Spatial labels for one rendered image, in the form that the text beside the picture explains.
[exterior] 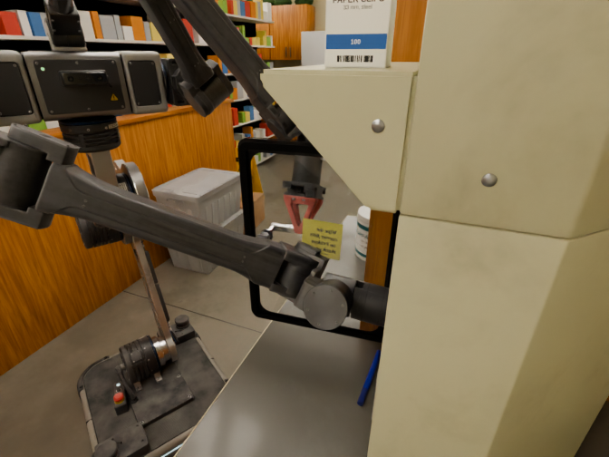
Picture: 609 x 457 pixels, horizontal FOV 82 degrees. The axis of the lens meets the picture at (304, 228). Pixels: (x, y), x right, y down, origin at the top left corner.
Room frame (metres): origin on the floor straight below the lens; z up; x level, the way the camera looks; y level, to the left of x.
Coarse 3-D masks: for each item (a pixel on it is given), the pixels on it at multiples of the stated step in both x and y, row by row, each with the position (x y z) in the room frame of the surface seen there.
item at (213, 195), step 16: (192, 176) 2.67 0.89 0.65; (208, 176) 2.67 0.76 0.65; (224, 176) 2.67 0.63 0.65; (160, 192) 2.32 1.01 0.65; (176, 192) 2.30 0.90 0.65; (192, 192) 2.30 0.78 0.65; (208, 192) 2.32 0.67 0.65; (224, 192) 2.52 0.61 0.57; (240, 192) 2.74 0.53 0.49; (176, 208) 2.30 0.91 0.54; (192, 208) 2.24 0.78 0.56; (208, 208) 2.34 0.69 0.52; (224, 208) 2.52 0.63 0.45
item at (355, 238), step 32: (256, 160) 0.61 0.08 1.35; (288, 160) 0.59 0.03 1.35; (320, 160) 0.58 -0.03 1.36; (256, 192) 0.61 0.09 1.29; (288, 192) 0.59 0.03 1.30; (320, 192) 0.58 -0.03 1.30; (352, 192) 0.56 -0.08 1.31; (256, 224) 0.61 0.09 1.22; (288, 224) 0.59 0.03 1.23; (320, 224) 0.58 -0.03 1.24; (352, 224) 0.56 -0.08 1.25; (384, 224) 0.54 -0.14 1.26; (352, 256) 0.56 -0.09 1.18; (384, 256) 0.54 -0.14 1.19; (352, 320) 0.56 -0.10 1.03
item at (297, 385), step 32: (256, 352) 0.56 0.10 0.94; (288, 352) 0.56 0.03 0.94; (320, 352) 0.56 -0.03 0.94; (352, 352) 0.56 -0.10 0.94; (256, 384) 0.48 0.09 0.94; (288, 384) 0.48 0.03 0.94; (320, 384) 0.48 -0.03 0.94; (352, 384) 0.48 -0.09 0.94; (224, 416) 0.41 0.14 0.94; (256, 416) 0.41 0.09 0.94; (288, 416) 0.41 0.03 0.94; (320, 416) 0.41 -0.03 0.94; (352, 416) 0.41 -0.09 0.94; (608, 416) 0.41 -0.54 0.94; (192, 448) 0.35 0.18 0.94; (224, 448) 0.35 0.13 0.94; (256, 448) 0.36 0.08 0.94; (288, 448) 0.36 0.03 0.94; (320, 448) 0.36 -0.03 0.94; (352, 448) 0.36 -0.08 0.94; (608, 448) 0.36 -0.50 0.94
